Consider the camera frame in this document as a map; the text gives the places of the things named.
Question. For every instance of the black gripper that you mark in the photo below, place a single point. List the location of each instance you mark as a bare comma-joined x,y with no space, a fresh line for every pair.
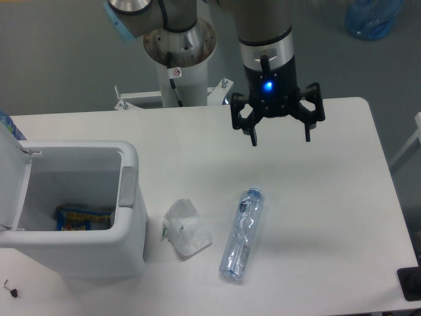
271,89

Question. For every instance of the clear plastic water bottle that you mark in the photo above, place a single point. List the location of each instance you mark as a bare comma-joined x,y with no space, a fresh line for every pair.
242,234

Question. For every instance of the white tissue pack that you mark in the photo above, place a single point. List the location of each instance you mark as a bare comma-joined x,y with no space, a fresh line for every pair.
185,229

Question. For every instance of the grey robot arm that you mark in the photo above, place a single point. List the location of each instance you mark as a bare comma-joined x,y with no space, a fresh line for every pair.
263,29

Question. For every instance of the white trash can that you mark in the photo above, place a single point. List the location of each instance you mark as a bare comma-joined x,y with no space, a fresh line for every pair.
39,176

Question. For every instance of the blue plastic bag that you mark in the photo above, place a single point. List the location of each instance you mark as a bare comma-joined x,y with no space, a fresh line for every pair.
371,20

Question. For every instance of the black device at table edge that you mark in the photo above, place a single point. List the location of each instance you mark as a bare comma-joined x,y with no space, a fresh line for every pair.
409,279

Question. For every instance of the blue yellow snack wrapper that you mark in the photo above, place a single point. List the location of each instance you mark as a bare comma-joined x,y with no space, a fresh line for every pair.
72,217

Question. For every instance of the blue patterned item behind lid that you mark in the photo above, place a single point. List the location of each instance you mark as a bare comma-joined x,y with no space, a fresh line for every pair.
11,126

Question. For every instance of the small black metal key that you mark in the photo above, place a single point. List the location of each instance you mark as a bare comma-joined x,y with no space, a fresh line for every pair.
13,291

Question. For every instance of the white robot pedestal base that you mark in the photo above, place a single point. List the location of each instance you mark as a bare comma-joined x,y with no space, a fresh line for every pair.
181,61

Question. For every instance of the white frame at right edge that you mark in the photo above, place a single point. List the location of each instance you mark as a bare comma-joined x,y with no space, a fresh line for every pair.
407,150

